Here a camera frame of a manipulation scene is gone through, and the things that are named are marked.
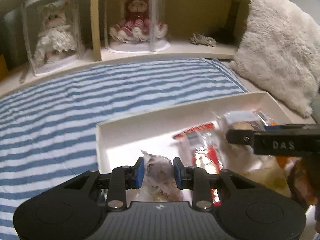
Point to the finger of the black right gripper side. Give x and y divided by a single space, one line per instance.
304 136

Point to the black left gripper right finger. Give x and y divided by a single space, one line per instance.
198 181

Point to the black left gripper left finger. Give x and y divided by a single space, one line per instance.
119 181

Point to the clear pastry snack packet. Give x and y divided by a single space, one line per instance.
159 184

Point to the orange snack packet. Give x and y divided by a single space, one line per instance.
272 141

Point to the dark red mooncake packet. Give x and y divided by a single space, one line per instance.
301 179

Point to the clear white mooncake packet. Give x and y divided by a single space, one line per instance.
240 119

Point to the red white snack packet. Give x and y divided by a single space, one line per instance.
198 149

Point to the white shallow cardboard box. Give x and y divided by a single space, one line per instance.
121 141

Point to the blue white striped cloth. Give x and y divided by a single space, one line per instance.
48 130

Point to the fluffy white pillow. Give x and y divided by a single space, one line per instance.
279 52

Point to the red dress doll in case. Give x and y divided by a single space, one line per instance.
135 26

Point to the wooden headboard shelf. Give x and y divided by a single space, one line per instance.
223 20

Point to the white dress doll in case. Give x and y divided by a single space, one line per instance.
52 34

